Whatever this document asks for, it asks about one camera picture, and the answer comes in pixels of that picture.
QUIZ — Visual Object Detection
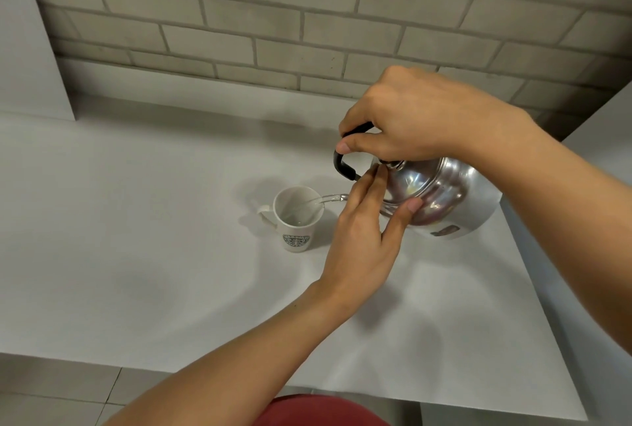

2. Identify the person's right hand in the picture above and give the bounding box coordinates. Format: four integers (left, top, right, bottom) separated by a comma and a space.
335, 65, 538, 164

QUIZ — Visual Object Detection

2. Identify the person's left hand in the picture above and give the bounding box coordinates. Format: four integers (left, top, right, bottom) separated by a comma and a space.
315, 165, 425, 319

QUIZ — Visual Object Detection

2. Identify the silver kettle lid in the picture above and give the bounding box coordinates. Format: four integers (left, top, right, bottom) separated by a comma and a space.
378, 158, 447, 210

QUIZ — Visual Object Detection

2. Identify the silver kettle with black handle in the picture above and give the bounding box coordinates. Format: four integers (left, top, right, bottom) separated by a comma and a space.
318, 122, 503, 242

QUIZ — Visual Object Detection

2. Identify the person's right forearm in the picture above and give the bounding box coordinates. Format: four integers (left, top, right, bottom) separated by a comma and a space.
509, 107, 632, 359

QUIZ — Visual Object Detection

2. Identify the person's left forearm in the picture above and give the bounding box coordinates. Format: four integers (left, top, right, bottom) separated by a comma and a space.
101, 282, 358, 426

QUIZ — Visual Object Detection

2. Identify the white mug with green print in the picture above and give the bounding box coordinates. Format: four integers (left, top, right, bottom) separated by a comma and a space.
256, 186, 326, 253

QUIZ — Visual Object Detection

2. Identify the person's red clothing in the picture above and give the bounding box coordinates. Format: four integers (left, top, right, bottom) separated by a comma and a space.
254, 393, 379, 426

